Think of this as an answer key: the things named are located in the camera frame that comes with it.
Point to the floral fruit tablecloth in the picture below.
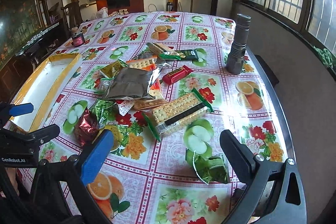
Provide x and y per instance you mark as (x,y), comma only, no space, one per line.
(191,154)

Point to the white plastic bag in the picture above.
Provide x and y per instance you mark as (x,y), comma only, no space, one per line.
(102,13)

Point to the cracker pack at back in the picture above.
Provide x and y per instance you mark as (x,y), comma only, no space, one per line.
(160,49)

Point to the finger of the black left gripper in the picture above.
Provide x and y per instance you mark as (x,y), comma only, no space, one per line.
(39,137)

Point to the red snack bar wrapper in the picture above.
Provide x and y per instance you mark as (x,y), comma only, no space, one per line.
(176,75)

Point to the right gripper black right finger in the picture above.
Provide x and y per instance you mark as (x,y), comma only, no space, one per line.
(286,202)

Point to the large cracker pack green ends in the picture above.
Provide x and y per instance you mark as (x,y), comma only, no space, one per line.
(170,117)

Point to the dark green snack bar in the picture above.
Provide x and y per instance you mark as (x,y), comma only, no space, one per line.
(186,55)

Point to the white box with yellow rim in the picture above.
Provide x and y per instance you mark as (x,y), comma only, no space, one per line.
(43,87)

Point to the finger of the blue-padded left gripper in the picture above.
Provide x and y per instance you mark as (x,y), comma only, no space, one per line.
(22,109)

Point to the floral wall painting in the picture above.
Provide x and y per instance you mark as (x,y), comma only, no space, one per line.
(19,22)

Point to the small dark jar pink label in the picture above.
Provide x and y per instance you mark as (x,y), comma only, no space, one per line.
(78,39)

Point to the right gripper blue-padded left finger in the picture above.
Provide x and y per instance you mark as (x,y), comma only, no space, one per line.
(49,203)

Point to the silver foil snack bag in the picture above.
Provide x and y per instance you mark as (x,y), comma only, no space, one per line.
(132,84)

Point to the dark wooden chair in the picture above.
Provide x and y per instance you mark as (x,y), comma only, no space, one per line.
(72,10)

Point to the dark wooden sideboard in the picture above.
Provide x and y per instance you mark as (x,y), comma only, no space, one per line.
(19,67)

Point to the dark red foil snack bag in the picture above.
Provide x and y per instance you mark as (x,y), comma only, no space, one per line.
(87,128)

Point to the grey metal flashlight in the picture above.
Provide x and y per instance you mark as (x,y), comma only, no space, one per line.
(235,59)

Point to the orange cracker pack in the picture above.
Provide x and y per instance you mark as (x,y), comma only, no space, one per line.
(148,64)

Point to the olive green snack packet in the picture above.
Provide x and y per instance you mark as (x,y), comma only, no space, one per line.
(110,71)

